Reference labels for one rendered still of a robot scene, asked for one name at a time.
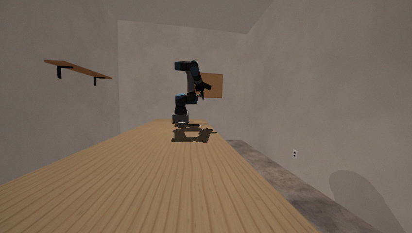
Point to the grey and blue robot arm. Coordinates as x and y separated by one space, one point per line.
193 75

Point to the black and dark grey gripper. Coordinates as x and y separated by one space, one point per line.
200 89

